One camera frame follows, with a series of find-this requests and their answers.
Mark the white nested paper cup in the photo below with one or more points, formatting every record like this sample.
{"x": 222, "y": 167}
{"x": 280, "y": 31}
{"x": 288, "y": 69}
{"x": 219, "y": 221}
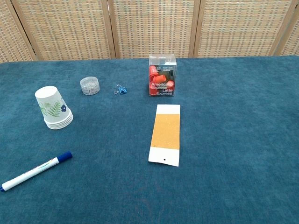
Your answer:
{"x": 59, "y": 123}
{"x": 60, "y": 126}

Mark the small white object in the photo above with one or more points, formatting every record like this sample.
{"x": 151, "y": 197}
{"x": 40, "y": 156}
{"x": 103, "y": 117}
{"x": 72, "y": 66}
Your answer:
{"x": 50, "y": 100}

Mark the clear box with red capsules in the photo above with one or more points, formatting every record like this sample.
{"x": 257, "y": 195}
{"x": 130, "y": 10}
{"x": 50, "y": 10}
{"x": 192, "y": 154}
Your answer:
{"x": 162, "y": 79}

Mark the blue binder clip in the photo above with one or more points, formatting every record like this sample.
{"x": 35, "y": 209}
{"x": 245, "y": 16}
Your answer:
{"x": 122, "y": 89}

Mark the clear round pin container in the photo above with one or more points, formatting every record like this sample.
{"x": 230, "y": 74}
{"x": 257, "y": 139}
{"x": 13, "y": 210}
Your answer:
{"x": 90, "y": 86}

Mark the blue table cloth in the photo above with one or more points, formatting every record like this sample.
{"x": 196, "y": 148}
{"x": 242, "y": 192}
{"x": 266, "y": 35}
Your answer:
{"x": 222, "y": 144}

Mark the woven folding screen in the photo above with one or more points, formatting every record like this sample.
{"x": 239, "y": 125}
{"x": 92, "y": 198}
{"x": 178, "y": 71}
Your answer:
{"x": 151, "y": 25}

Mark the white marker with blue cap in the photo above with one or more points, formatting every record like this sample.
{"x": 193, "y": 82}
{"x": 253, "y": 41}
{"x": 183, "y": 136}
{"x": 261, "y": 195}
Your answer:
{"x": 35, "y": 171}

